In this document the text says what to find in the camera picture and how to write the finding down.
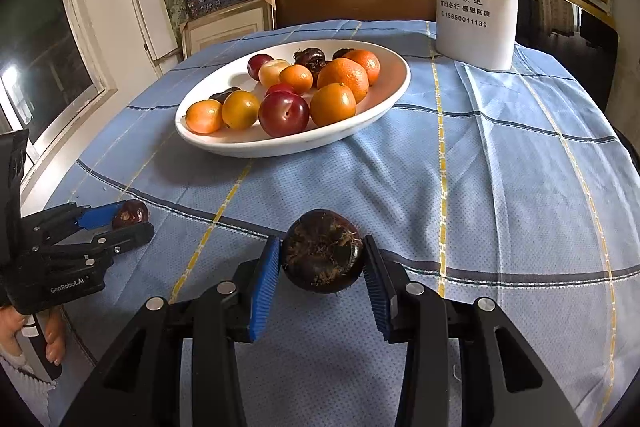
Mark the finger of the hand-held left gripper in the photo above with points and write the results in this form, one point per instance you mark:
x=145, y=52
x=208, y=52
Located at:
x=97, y=215
x=125, y=239

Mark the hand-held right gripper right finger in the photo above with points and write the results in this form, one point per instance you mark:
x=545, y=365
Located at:
x=376, y=292

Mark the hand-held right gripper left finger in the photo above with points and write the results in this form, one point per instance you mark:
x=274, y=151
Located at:
x=265, y=292

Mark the white oval plate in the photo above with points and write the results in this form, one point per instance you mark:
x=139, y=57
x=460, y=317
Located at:
x=300, y=142

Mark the large red plum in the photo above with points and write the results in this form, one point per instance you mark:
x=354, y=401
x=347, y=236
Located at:
x=284, y=114

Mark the small red plum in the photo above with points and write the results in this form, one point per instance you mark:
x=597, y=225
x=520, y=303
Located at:
x=258, y=66
x=277, y=89

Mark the large orange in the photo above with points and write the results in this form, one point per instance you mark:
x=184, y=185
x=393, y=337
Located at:
x=345, y=77

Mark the pale yellow plum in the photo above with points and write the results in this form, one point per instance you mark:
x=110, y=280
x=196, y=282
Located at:
x=273, y=73

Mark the person's left forearm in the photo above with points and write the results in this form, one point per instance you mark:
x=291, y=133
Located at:
x=25, y=392

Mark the person's left hand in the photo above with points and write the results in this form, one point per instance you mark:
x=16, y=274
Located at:
x=54, y=339

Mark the blue checked tablecloth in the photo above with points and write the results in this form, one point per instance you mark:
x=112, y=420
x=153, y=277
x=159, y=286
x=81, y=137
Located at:
x=500, y=182

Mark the white framed window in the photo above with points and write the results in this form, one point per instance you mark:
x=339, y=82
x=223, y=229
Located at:
x=50, y=37

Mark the white leaning board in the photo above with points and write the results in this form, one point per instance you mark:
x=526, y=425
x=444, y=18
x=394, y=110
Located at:
x=145, y=7

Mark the framed picture in cardboard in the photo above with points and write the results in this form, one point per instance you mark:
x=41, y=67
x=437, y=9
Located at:
x=225, y=29

